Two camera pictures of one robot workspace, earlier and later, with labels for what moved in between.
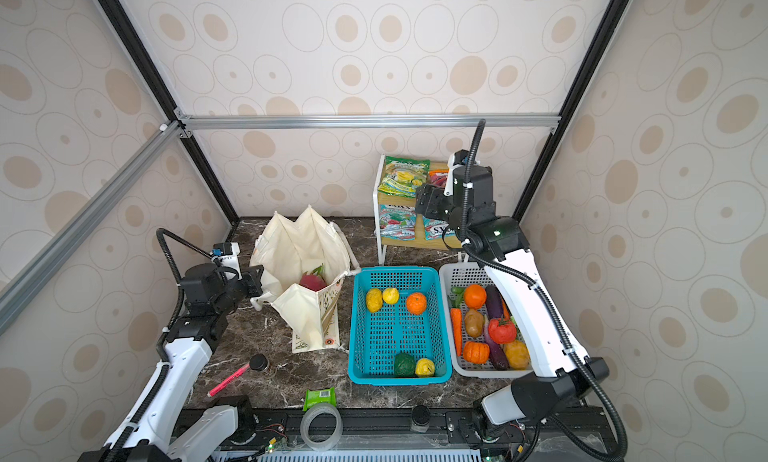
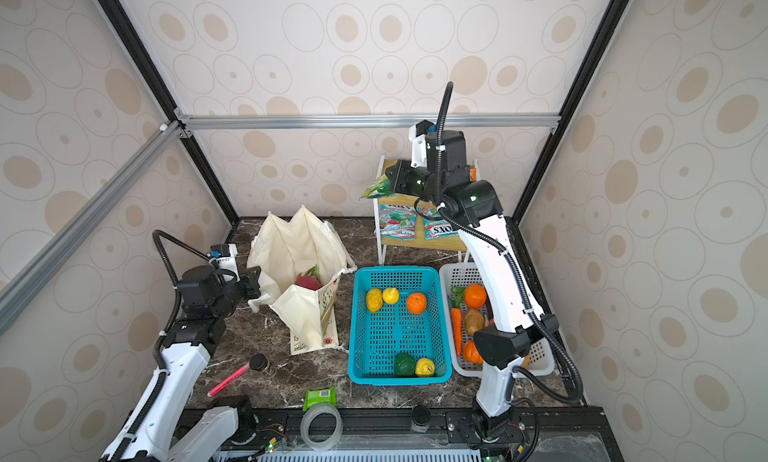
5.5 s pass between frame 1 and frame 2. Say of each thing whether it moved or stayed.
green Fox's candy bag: stayed
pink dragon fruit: stayed
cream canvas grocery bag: stayed
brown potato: stayed
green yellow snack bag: moved
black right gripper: moved
